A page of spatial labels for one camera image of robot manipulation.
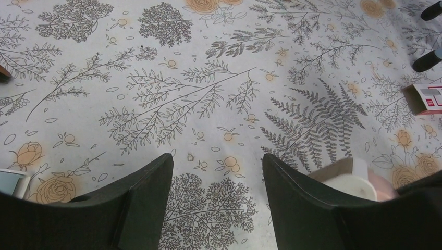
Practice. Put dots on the grey tripod stand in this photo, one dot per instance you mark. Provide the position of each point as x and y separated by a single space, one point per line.
429 60

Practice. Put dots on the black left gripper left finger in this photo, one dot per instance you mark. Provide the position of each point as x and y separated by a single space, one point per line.
125 214

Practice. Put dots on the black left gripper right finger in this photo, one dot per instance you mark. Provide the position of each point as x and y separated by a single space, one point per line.
307 214

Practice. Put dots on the floral patterned table mat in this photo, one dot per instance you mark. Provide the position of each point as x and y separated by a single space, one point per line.
100 89

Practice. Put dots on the round tan wooden piece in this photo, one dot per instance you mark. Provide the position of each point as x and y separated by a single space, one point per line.
5 76

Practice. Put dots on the red white staple box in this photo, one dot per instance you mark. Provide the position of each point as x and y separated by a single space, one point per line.
423 99

